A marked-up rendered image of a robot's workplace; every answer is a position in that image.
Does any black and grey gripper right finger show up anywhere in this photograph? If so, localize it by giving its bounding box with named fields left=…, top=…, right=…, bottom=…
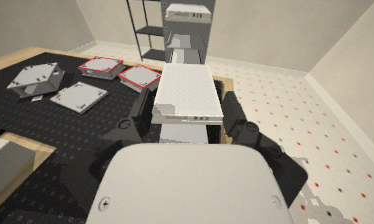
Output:
left=221, top=91, right=308, bottom=209

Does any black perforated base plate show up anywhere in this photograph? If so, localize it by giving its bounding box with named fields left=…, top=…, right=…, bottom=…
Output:
left=0, top=52, right=140, bottom=224

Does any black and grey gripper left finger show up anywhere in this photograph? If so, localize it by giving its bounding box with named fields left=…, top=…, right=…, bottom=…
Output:
left=60, top=88, right=154, bottom=215

